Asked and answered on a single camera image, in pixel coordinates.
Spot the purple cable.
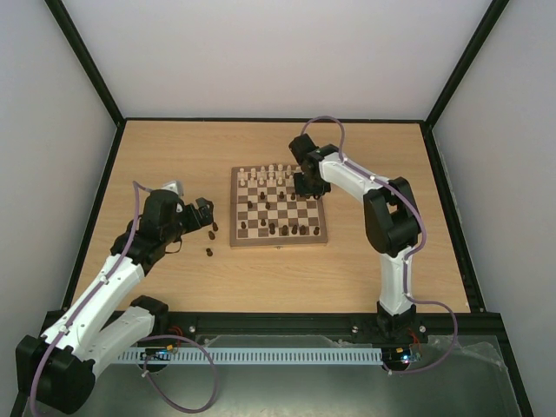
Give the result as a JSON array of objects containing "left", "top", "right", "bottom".
[
  {"left": 29, "top": 181, "right": 218, "bottom": 414},
  {"left": 301, "top": 115, "right": 460, "bottom": 375}
]

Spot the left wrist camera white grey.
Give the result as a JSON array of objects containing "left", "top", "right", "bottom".
[{"left": 162, "top": 180, "right": 184, "bottom": 197}]

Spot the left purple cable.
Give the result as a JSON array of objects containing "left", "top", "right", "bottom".
[{"left": 29, "top": 181, "right": 218, "bottom": 414}]

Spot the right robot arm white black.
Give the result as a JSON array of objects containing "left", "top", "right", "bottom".
[{"left": 288, "top": 134, "right": 424, "bottom": 341}]

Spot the white slotted cable duct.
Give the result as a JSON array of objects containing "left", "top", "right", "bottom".
[{"left": 114, "top": 347, "right": 383, "bottom": 366}]

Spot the wooden chess board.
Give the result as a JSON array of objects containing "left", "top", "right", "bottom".
[{"left": 229, "top": 163, "right": 328, "bottom": 248}]

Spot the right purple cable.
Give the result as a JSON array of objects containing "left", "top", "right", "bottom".
[{"left": 301, "top": 115, "right": 460, "bottom": 375}]

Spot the black aluminium rail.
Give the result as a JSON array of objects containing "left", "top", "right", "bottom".
[{"left": 43, "top": 310, "right": 505, "bottom": 338}]

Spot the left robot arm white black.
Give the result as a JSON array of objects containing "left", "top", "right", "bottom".
[{"left": 16, "top": 182, "right": 214, "bottom": 416}]

